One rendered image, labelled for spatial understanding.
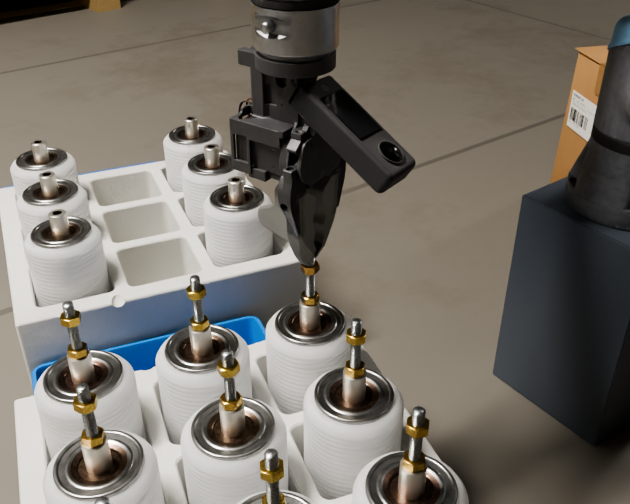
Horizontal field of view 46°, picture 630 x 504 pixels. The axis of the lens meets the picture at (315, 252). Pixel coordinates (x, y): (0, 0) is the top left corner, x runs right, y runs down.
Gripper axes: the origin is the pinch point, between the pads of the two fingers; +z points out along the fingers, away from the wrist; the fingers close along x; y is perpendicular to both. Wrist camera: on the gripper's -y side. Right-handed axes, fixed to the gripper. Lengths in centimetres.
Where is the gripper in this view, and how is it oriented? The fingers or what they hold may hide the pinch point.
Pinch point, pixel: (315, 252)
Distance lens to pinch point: 74.6
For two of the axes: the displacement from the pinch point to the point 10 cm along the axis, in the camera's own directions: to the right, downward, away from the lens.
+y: -8.2, -3.1, 4.8
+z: 0.0, 8.4, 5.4
